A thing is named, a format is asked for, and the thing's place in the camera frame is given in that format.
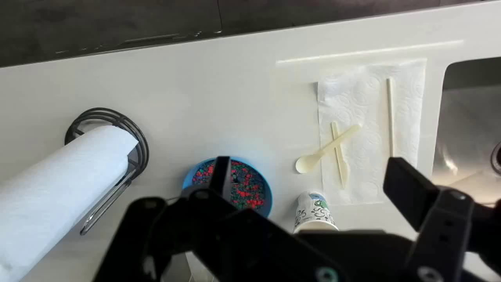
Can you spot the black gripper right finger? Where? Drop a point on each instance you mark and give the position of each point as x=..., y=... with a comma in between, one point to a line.
x=439, y=236

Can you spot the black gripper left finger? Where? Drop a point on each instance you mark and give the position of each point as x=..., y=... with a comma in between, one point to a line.
x=157, y=236

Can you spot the cream plastic spoon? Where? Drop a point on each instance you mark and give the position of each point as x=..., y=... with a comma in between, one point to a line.
x=306, y=164

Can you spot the round sink drain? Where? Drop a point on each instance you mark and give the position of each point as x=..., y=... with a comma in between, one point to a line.
x=497, y=158

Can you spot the blue plate with colourful sprinkles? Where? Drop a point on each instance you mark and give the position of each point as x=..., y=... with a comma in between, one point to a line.
x=253, y=189

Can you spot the white paper towel roll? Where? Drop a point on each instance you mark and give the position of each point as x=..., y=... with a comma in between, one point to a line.
x=57, y=194

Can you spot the cream plastic knife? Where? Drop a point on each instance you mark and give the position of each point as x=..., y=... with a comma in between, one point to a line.
x=342, y=167

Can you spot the stainless steel sink basin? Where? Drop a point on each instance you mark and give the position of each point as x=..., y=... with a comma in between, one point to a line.
x=467, y=120

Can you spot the patterned white paper cup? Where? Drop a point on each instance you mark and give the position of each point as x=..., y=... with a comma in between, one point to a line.
x=315, y=212

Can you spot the long cream stir stick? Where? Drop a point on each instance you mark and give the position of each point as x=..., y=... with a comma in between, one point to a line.
x=391, y=115

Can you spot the white paper towel sheet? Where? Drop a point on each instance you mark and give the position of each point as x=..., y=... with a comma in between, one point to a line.
x=409, y=104

